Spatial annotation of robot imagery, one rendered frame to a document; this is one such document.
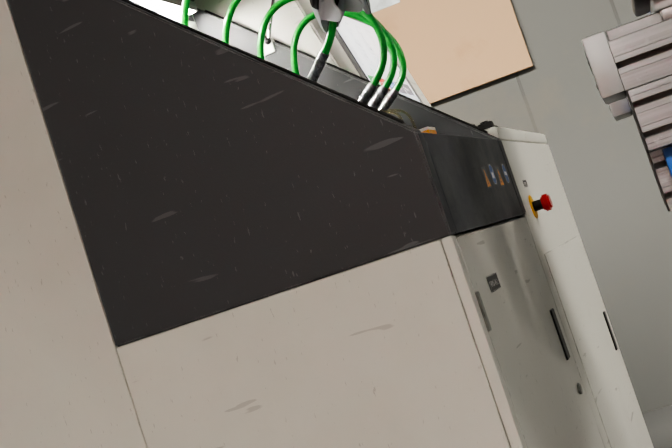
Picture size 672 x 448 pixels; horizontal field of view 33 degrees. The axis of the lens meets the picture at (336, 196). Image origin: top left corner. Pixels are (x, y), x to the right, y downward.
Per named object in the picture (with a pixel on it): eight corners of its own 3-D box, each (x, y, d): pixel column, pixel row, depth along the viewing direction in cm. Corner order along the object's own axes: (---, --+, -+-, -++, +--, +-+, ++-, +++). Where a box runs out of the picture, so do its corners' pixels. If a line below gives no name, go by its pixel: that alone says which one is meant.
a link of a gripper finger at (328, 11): (334, 46, 189) (339, -6, 184) (308, 33, 192) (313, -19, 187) (346, 41, 191) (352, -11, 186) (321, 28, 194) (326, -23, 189)
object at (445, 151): (457, 233, 169) (422, 131, 170) (429, 242, 171) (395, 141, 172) (523, 214, 228) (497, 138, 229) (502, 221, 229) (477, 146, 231)
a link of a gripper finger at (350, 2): (356, 36, 192) (354, -12, 186) (330, 24, 195) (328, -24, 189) (368, 29, 194) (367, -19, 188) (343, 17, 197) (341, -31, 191)
